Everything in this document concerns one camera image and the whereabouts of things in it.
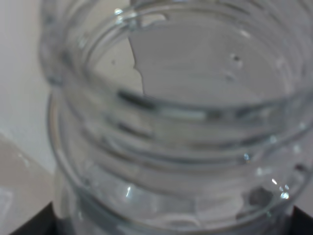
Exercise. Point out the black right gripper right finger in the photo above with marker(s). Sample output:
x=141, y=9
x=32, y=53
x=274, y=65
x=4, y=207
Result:
x=302, y=223

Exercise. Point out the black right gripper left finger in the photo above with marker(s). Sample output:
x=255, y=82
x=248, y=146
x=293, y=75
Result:
x=43, y=223

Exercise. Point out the clear plastic water bottle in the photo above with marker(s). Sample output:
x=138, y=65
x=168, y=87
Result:
x=178, y=117

